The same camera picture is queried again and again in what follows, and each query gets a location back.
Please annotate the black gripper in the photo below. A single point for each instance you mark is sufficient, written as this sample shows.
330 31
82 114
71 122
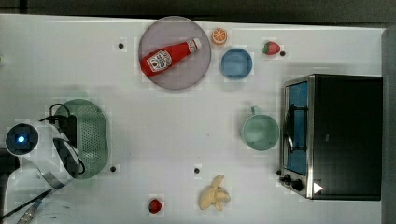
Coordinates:
68 126

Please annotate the green plastic strainer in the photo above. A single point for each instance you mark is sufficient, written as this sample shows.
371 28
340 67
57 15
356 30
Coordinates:
91 136

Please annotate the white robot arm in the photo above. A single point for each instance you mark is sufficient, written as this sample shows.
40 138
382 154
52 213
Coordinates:
49 157

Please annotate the red ketchup bottle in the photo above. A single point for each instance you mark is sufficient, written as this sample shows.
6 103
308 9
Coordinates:
161 60

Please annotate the red strawberry toy near robot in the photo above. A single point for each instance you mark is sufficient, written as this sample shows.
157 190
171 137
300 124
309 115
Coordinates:
155 206

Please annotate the grey round plate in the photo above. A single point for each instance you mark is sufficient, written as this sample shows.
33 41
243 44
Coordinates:
169 31

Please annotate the peeled banana toy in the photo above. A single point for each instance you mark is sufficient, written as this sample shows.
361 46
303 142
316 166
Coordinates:
214 195

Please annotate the orange slice toy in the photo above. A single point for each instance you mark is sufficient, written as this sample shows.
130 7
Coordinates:
219 36

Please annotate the blue cup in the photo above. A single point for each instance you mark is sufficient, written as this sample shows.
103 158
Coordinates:
236 64

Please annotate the green mug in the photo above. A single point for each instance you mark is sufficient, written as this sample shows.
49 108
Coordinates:
259 132

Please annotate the black toaster oven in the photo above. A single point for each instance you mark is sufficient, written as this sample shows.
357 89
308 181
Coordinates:
331 137

